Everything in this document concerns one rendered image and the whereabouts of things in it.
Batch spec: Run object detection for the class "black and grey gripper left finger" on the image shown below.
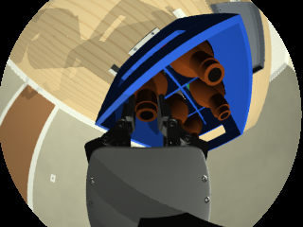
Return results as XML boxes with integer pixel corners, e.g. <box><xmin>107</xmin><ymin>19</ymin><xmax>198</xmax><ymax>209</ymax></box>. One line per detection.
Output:
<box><xmin>84</xmin><ymin>94</ymin><xmax>136</xmax><ymax>165</ymax></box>

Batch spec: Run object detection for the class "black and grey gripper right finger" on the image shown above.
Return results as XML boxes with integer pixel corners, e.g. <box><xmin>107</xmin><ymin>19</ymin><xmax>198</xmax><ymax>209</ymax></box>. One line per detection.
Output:
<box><xmin>157</xmin><ymin>94</ymin><xmax>209</xmax><ymax>160</ymax></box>

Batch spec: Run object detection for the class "brown ceramic bottle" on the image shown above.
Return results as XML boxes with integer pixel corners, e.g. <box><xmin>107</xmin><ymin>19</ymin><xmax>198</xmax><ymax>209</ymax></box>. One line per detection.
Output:
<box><xmin>170</xmin><ymin>40</ymin><xmax>224</xmax><ymax>86</ymax></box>
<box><xmin>134</xmin><ymin>69</ymin><xmax>168</xmax><ymax>122</ymax></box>

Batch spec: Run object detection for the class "blue bottle crate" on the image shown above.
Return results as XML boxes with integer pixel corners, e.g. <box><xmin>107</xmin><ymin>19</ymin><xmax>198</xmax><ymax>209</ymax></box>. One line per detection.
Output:
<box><xmin>95</xmin><ymin>13</ymin><xmax>253</xmax><ymax>151</ymax></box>

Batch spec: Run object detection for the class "brown glass bottle with green label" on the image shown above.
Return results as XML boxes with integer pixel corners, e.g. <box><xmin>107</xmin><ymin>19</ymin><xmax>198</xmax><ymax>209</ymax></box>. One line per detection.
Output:
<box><xmin>187</xmin><ymin>78</ymin><xmax>231</xmax><ymax>120</ymax></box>

